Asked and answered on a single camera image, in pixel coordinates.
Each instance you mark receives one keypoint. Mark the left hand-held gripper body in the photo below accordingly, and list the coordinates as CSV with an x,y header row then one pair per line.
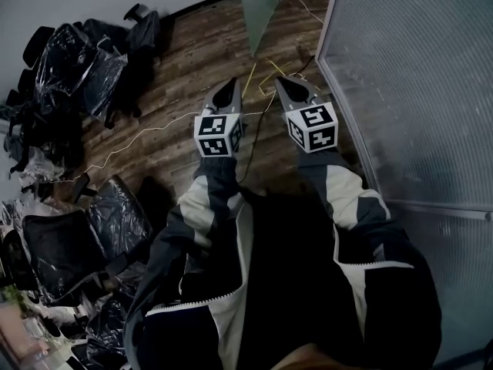
x,y
215,133

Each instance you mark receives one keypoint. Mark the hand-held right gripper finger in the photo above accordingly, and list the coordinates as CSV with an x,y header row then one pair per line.
x,y
306,86
280,93

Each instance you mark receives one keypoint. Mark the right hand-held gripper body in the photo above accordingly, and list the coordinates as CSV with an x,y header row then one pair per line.
x,y
314,127

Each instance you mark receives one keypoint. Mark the frameless glass door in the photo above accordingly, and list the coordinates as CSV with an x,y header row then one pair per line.
x,y
259,10

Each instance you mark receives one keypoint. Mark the person's left forearm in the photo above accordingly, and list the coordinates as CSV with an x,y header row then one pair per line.
x,y
210,202

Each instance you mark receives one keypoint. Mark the person's right forearm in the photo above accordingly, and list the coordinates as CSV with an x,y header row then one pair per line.
x,y
343,191

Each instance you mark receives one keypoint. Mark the unwrapped black office chair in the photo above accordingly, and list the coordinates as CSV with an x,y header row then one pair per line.
x,y
142,29

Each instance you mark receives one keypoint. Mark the ribbed glass partition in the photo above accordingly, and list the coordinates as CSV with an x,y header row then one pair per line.
x,y
416,91

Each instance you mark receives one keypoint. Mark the plastic-wrapped black office chair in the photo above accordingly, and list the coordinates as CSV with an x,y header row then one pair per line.
x,y
61,253
104,334
123,218
34,145
77,68

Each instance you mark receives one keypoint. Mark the person's black white jacket torso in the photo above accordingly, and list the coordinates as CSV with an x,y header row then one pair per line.
x,y
292,283

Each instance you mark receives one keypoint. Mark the green plant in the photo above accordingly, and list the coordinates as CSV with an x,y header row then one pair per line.
x,y
11,295

